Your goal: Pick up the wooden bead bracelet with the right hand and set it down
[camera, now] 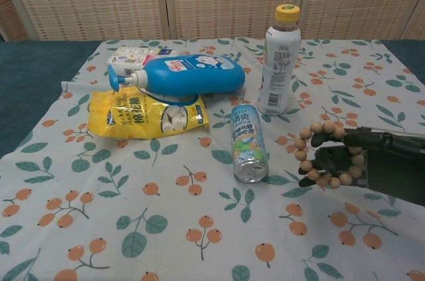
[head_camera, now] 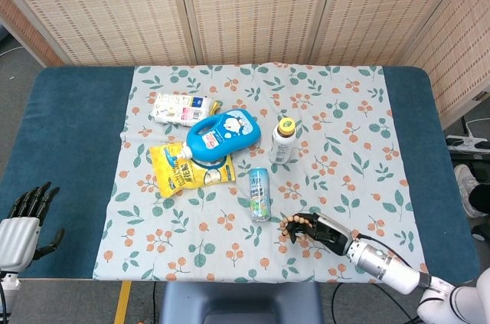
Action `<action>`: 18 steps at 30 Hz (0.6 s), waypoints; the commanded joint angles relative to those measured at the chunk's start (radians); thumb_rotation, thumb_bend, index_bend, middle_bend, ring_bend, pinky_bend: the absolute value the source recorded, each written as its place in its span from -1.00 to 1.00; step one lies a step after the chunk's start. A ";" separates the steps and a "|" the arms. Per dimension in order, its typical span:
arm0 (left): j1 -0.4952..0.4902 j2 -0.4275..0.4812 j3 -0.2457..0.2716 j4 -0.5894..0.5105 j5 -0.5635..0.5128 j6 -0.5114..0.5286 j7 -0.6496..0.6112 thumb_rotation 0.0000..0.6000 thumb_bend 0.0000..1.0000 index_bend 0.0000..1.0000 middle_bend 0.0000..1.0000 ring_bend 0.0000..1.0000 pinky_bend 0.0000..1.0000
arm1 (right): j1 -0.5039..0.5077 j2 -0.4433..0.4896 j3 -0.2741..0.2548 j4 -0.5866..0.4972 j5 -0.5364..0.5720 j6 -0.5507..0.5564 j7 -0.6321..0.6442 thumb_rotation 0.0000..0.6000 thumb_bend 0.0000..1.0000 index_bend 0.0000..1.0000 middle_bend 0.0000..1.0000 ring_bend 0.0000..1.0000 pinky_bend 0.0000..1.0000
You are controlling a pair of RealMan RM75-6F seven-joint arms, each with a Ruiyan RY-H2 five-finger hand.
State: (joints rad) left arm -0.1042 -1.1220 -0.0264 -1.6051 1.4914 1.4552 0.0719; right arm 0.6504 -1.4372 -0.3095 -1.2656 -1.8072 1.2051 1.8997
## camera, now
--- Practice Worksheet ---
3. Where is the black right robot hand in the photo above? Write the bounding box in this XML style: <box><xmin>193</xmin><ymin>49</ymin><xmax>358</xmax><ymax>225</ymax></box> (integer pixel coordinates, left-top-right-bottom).
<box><xmin>297</xmin><ymin>125</ymin><xmax>425</xmax><ymax>200</ymax></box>

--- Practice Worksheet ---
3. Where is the wooden bead bracelet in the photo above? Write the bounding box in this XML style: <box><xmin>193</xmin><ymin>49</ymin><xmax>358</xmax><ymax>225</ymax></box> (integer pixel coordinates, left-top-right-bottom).
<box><xmin>294</xmin><ymin>120</ymin><xmax>366</xmax><ymax>188</ymax></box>

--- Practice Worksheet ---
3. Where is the blue and white drink can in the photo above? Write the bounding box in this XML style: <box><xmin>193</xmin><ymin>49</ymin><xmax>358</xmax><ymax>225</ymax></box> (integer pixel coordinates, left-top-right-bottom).
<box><xmin>230</xmin><ymin>104</ymin><xmax>269</xmax><ymax>184</ymax></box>

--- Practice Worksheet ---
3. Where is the white bottle with yellow cap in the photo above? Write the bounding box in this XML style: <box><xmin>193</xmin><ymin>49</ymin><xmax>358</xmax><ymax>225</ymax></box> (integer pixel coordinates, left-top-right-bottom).
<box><xmin>257</xmin><ymin>4</ymin><xmax>301</xmax><ymax>116</ymax></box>

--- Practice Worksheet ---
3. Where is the blue pump lotion bottle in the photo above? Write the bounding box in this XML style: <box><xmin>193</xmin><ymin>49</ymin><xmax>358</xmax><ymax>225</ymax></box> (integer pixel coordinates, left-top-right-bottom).
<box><xmin>108</xmin><ymin>54</ymin><xmax>246</xmax><ymax>98</ymax></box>

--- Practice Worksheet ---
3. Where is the floral fruit print tablecloth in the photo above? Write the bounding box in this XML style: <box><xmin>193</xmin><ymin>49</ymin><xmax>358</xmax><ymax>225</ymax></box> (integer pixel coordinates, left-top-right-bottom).
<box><xmin>0</xmin><ymin>37</ymin><xmax>425</xmax><ymax>281</ymax></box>

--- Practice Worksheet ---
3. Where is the yellow marshmallow bag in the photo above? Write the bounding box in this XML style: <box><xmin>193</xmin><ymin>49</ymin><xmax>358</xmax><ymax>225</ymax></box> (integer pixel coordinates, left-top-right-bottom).
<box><xmin>87</xmin><ymin>90</ymin><xmax>211</xmax><ymax>140</ymax></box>

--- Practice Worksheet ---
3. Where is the white printed carton box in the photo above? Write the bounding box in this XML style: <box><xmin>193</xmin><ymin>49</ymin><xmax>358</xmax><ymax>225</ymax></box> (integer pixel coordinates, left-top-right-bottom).
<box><xmin>106</xmin><ymin>46</ymin><xmax>175</xmax><ymax>76</ymax></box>

